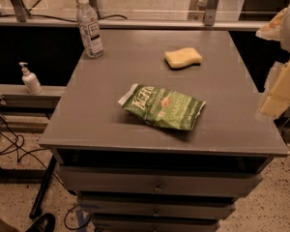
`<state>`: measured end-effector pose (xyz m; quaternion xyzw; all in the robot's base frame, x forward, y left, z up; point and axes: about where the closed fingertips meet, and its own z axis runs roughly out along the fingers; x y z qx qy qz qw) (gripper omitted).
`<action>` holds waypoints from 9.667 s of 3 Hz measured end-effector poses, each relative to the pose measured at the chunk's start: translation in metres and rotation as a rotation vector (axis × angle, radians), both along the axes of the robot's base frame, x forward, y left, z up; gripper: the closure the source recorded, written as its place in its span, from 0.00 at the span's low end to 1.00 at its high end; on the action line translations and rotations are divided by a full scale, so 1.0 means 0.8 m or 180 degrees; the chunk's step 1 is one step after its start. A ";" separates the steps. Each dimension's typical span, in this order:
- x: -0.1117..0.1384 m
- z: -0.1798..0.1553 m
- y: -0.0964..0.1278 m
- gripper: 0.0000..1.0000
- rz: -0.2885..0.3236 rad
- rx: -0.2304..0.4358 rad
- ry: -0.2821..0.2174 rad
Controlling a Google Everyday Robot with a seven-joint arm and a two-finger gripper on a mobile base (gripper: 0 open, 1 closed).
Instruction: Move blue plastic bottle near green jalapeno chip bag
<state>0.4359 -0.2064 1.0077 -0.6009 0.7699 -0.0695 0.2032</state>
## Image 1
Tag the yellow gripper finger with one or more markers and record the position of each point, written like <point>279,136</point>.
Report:
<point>276,97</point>
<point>271,30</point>

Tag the clear plastic water bottle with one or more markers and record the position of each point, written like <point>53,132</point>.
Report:
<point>89,28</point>

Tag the green jalapeno chip bag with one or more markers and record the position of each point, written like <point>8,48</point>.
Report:
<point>162,108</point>

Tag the yellow sponge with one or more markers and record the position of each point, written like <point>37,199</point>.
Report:
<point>182,58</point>

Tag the grey drawer cabinet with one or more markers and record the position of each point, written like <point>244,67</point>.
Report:
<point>133,177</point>

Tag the white pump soap dispenser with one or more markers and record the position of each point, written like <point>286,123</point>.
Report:
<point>30,80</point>

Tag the black table leg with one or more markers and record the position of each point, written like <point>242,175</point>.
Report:
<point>36,210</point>

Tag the black shoe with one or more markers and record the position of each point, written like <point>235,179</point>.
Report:
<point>45,223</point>

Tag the right metal frame post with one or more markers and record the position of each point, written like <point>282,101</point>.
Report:
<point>210,12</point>

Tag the left metal frame post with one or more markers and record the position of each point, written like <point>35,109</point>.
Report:
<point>20,10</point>

